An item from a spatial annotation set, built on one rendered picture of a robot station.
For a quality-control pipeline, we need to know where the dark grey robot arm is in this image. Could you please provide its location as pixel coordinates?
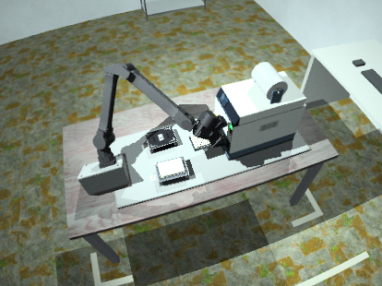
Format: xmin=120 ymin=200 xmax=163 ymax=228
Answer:
xmin=92 ymin=63 xmax=228 ymax=169

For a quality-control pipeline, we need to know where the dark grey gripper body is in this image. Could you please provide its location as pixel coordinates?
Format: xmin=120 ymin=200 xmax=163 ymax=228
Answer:
xmin=203 ymin=130 xmax=224 ymax=148

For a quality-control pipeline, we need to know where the white foil roll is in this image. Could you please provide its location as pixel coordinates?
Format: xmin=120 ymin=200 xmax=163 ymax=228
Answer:
xmin=252 ymin=62 xmax=288 ymax=100

